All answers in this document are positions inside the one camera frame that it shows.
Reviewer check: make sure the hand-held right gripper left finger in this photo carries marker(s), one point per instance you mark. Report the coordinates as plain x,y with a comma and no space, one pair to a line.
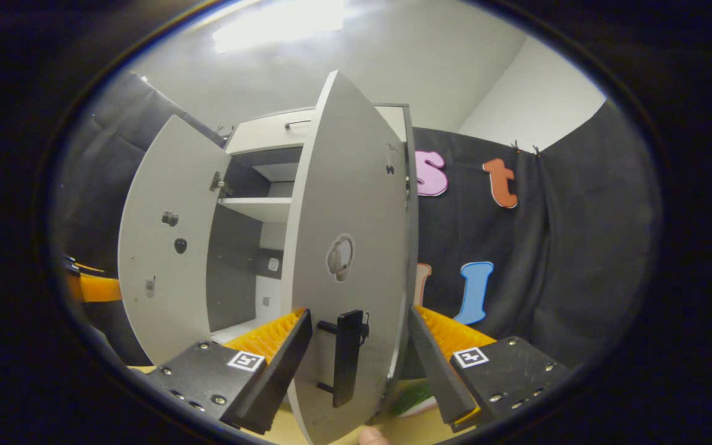
279,371

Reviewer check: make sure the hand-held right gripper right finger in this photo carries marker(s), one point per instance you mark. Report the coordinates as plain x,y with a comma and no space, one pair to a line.
436,371

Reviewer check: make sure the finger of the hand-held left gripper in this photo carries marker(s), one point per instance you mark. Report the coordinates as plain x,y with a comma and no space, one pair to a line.
93,289
84,267

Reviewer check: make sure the white cabinet door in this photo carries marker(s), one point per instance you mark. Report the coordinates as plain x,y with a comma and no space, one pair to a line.
356,204
158,185

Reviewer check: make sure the white grey cabinet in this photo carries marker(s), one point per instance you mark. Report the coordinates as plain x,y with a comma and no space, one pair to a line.
229,272

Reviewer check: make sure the white cabinet shelf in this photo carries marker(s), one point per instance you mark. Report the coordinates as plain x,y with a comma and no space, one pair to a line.
257,209
235,330

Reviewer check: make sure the metal door hinge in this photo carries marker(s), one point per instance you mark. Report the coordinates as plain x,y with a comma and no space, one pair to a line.
219,183

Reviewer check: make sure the white cabinet drawer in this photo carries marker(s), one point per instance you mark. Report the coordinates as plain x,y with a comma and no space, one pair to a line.
263,136

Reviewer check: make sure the green white object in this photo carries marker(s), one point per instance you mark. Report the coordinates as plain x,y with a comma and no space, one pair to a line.
415,400

